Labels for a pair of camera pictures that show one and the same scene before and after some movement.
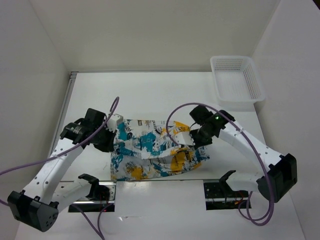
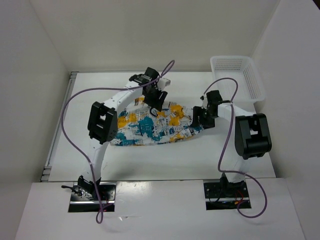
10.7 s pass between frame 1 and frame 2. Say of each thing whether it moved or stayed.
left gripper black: moved
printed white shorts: moved
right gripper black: moved
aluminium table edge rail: stayed
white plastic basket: stayed
